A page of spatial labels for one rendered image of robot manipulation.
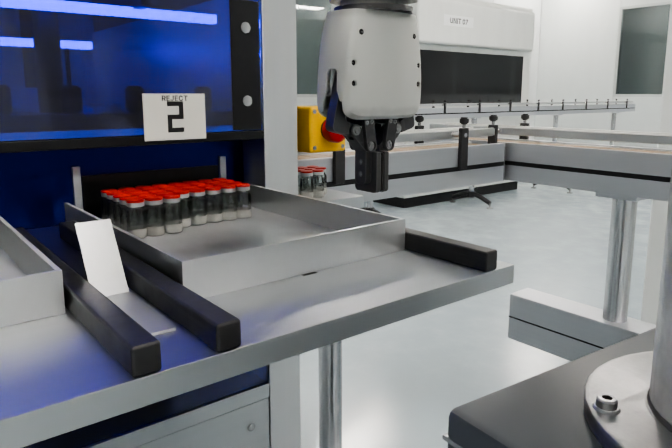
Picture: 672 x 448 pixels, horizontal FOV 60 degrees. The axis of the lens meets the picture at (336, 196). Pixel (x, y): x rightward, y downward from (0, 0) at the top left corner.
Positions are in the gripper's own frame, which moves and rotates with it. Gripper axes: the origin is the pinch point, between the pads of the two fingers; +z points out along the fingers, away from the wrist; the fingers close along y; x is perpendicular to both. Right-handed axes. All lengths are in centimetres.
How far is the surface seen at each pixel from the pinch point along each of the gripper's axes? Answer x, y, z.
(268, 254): -1.0, 11.6, 6.8
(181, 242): -18.9, 12.0, 9.2
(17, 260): -20.3, 28.5, 8.7
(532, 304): -34, -84, 43
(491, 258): 9.5, -7.1, 8.1
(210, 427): -30, 4, 41
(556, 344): -27, -84, 51
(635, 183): -11, -82, 10
